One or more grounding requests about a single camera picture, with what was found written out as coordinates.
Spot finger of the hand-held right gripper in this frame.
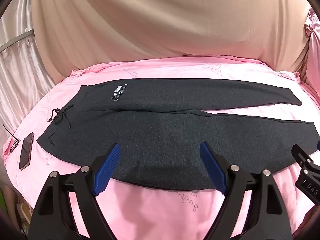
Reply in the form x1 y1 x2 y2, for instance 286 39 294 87
291 144 315 167

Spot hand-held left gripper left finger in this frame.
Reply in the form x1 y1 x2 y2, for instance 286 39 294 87
28 143 122 240

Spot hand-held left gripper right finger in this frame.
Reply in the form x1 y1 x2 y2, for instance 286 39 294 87
199 141 293 240

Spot dark grey pants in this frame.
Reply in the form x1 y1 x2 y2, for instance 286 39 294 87
37 78 315 190

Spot pink bed sheet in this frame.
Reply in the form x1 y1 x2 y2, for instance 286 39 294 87
2 57 320 240

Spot smartphone with patterned case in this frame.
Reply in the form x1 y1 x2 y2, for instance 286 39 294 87
19 132 35 171

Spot eyeglasses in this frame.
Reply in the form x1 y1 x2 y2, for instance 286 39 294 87
3 124 21 153

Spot pink pillow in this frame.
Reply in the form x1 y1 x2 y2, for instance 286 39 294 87
301 6 320 80

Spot shiny pale satin curtain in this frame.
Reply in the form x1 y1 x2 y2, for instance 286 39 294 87
0 0 57 145

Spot grey metal rod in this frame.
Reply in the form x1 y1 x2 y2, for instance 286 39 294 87
0 29 34 52

